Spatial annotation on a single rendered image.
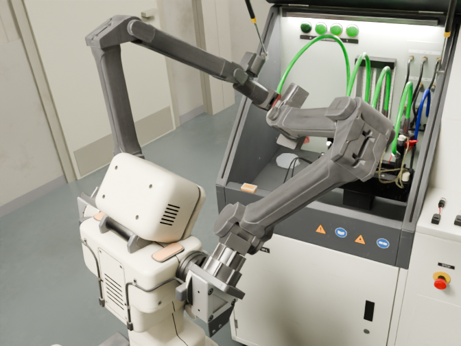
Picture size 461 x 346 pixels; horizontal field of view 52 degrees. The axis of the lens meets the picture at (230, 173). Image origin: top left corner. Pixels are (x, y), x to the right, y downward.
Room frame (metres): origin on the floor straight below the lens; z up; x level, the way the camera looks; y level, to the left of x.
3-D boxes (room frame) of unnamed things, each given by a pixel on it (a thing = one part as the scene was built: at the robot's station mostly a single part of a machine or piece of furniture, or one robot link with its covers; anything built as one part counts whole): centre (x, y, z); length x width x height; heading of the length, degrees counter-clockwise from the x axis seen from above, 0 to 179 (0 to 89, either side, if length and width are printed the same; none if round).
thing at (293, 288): (1.28, -0.24, 0.44); 0.65 x 0.02 x 0.68; 60
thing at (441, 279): (1.03, -0.62, 0.80); 0.05 x 0.04 x 0.05; 60
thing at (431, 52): (1.60, -0.71, 1.20); 0.13 x 0.03 x 0.31; 60
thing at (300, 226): (1.29, -0.25, 0.87); 0.62 x 0.04 x 0.16; 60
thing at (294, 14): (1.72, -0.51, 1.43); 0.54 x 0.03 x 0.02; 60
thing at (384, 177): (1.43, -0.48, 0.91); 0.34 x 0.10 x 0.15; 60
